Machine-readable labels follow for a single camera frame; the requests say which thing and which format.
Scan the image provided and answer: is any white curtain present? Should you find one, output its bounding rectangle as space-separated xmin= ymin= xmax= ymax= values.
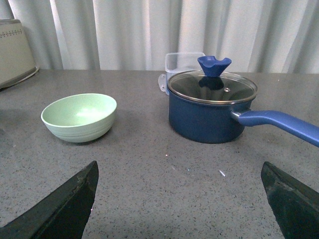
xmin=0 ymin=0 xmax=319 ymax=73

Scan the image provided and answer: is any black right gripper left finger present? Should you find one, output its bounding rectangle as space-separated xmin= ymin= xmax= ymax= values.
xmin=0 ymin=161 xmax=99 ymax=239

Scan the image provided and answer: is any dark blue saucepan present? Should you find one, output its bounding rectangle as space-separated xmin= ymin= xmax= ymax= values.
xmin=168 ymin=98 xmax=319 ymax=146

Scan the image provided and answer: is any clear plastic food container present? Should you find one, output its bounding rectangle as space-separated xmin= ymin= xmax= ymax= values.
xmin=158 ymin=52 xmax=205 ymax=95

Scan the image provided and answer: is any glass lid blue knob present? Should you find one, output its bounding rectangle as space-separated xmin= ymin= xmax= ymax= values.
xmin=167 ymin=56 xmax=258 ymax=105

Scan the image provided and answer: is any light green bowl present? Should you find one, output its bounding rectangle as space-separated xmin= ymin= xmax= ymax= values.
xmin=41 ymin=93 xmax=117 ymax=143

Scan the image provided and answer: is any cream toaster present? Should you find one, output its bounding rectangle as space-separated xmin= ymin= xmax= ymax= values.
xmin=0 ymin=19 xmax=38 ymax=89

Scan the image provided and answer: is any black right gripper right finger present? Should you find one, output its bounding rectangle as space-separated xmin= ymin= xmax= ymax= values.
xmin=261 ymin=161 xmax=319 ymax=239

